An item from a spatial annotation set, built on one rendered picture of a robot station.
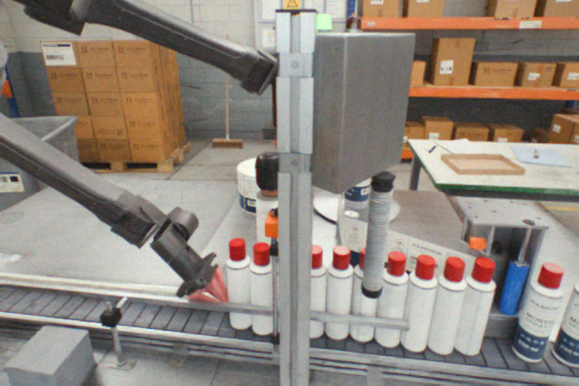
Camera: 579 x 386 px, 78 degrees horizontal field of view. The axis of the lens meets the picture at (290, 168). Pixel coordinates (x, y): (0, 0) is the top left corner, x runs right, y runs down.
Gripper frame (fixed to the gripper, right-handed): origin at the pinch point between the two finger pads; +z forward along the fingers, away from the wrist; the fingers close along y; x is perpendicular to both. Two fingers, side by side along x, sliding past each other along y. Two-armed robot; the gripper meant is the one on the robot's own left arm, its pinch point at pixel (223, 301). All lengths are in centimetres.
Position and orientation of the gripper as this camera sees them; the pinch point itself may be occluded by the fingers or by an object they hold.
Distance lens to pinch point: 82.8
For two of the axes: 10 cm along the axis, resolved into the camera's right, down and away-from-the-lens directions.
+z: 6.2, 7.6, 2.1
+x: -7.7, 5.4, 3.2
